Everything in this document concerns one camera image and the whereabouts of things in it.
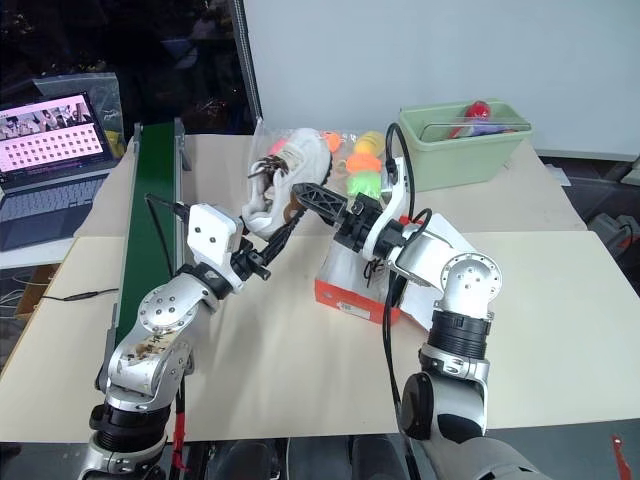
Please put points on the yellow toy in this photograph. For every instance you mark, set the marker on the yellow toy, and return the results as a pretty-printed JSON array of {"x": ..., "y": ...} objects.
[{"x": 369, "y": 143}]

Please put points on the purple item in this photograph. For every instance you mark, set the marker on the purple item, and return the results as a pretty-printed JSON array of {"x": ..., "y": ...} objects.
[{"x": 492, "y": 129}]

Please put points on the red toy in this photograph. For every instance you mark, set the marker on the red toy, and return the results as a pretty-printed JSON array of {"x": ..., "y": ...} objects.
[{"x": 477, "y": 110}]

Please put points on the light green plastic bin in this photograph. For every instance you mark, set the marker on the light green plastic bin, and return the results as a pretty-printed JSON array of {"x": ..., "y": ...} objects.
[{"x": 450, "y": 160}]

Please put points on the small orange toy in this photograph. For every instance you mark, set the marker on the small orange toy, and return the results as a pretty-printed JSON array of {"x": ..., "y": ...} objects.
[{"x": 332, "y": 140}]

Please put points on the grey laptop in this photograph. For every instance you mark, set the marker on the grey laptop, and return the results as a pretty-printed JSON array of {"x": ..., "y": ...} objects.
[{"x": 45, "y": 200}]

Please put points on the pink orange toy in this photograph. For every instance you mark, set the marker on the pink orange toy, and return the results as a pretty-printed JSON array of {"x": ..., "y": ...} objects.
[{"x": 278, "y": 147}]

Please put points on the white sneaker with dark laces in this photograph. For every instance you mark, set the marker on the white sneaker with dark laces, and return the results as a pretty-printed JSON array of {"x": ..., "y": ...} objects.
[{"x": 300, "y": 160}]

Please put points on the clear plastic toy bag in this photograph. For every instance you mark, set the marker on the clear plastic toy bag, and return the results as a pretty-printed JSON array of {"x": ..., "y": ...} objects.
[{"x": 345, "y": 145}]

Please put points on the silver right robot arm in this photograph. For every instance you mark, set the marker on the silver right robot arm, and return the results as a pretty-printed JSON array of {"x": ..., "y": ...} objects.
[{"x": 470, "y": 280}]

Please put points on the dark rounded shape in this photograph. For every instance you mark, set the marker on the dark rounded shape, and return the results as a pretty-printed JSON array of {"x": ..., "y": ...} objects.
[{"x": 247, "y": 462}]

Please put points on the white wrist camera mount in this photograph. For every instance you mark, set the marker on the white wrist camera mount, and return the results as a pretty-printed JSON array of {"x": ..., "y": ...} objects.
[
  {"x": 395, "y": 200},
  {"x": 212, "y": 230}
]

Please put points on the green conveyor belt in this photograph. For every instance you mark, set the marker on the green conveyor belt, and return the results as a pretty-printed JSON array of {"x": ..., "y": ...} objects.
[{"x": 150, "y": 170}]

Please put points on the aluminium profile post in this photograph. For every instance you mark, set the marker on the aluminium profile post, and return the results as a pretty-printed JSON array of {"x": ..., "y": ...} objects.
[{"x": 250, "y": 75}]

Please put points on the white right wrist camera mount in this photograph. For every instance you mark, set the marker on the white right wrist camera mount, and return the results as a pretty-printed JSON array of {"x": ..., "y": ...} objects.
[{"x": 395, "y": 200}]

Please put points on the green ruffled toy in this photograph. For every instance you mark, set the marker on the green ruffled toy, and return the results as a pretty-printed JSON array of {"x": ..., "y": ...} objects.
[{"x": 364, "y": 183}]

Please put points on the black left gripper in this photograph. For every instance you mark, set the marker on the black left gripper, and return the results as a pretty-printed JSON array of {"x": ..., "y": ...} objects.
[{"x": 248, "y": 263}]

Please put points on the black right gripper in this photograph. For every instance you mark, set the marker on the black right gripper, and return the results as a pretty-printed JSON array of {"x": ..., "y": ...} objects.
[{"x": 357, "y": 227}]

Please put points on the grey device with red part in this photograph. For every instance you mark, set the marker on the grey device with red part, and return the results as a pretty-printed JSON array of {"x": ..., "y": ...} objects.
[{"x": 612, "y": 232}]

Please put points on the orange ruffled toy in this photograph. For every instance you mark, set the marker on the orange ruffled toy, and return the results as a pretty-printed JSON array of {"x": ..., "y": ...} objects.
[{"x": 364, "y": 163}]

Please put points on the orange cardboard shoebox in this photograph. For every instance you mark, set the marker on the orange cardboard shoebox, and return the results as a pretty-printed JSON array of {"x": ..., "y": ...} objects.
[{"x": 350, "y": 302}]

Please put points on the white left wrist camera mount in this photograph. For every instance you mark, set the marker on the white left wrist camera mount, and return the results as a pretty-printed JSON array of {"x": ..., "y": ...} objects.
[{"x": 212, "y": 230}]

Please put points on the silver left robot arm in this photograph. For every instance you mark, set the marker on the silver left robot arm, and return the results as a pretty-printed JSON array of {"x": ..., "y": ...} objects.
[{"x": 155, "y": 310}]

